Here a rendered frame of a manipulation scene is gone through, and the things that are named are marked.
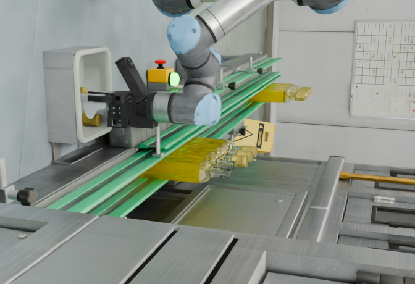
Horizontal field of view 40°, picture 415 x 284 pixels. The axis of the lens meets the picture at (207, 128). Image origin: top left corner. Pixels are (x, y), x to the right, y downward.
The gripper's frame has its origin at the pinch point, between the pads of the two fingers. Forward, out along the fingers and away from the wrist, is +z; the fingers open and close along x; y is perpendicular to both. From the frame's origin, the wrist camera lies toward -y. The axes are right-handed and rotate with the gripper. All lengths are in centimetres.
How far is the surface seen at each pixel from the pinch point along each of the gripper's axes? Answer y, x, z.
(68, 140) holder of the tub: 10.3, -7.3, -0.2
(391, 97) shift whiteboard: 82, 609, -80
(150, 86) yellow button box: 4, 52, 4
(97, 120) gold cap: 7.7, 5.8, -0.8
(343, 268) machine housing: 2, -76, -70
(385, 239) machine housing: 38, 25, -75
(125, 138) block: 13.4, 11.8, -5.8
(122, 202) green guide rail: 26.0, -3.0, -11.9
